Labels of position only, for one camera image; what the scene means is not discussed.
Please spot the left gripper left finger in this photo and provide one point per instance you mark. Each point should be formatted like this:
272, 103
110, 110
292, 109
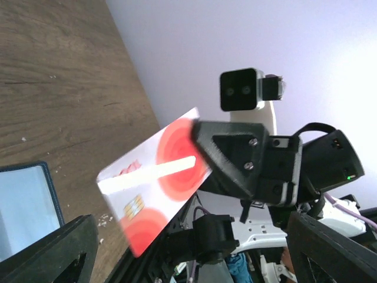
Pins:
65, 255

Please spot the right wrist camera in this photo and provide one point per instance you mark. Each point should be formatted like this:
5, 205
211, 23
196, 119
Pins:
248, 95

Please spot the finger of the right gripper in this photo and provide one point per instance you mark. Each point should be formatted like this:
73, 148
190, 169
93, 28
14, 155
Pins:
234, 153

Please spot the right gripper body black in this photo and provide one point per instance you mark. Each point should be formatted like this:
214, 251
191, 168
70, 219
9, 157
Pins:
301, 168

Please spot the navy blue card holder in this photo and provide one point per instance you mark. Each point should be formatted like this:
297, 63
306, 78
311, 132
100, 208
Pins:
30, 208

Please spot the red white card carried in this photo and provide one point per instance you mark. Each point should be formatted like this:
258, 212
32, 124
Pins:
146, 187

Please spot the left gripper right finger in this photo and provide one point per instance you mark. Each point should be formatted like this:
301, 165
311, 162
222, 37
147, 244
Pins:
340, 257

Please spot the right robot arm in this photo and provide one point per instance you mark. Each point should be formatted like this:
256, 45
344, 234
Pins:
213, 237

